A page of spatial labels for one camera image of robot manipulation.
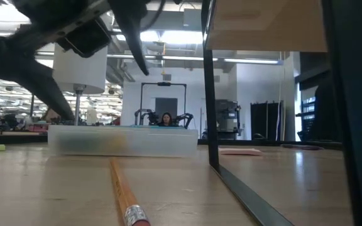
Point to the background robot station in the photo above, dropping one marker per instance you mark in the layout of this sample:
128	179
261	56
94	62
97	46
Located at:
149	117

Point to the wooden shelf board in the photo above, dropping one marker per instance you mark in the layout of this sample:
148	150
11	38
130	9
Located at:
262	25

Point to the black partition screen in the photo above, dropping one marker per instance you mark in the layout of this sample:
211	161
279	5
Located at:
266	120

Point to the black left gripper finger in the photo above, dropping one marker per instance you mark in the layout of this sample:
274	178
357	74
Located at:
11	59
132	25

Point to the ceiling panel light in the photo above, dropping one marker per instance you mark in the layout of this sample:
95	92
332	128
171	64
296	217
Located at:
181	37

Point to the person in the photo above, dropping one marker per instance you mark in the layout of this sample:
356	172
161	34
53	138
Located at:
166	120
52	115

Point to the pink sticky note pad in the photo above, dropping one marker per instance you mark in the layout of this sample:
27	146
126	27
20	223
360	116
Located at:
240	152

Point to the black aluminium table frame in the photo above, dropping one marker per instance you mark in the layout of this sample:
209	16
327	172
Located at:
262	142

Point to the ceiling tube light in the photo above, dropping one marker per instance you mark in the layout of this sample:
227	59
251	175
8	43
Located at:
250	61
181	58

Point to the orange wooden pencil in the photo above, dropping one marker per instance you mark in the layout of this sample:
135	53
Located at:
123	191

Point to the clear plastic pencil box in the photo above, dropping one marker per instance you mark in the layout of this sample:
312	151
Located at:
156	142

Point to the black equipment cabinet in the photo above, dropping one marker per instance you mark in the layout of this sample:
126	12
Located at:
228	119

